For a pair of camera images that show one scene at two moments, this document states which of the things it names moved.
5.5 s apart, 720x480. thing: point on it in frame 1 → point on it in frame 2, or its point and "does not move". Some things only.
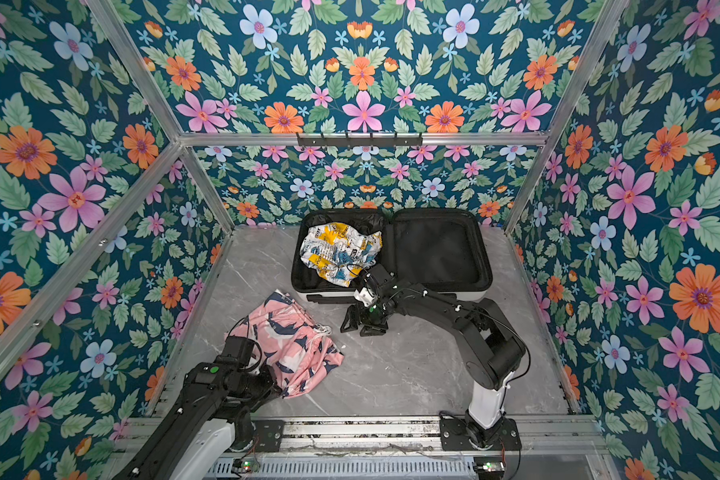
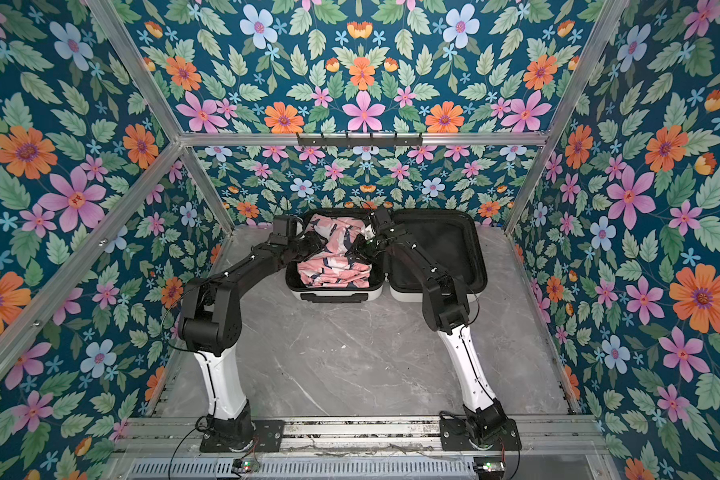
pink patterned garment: [298, 353] → [330, 267]
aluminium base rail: [542, 437] does not move
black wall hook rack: [359, 142] does not move
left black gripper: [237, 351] → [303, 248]
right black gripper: [352, 312] → [358, 251]
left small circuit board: [245, 466] does not move
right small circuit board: [489, 467] does not move
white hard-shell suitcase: [450, 249] does not move
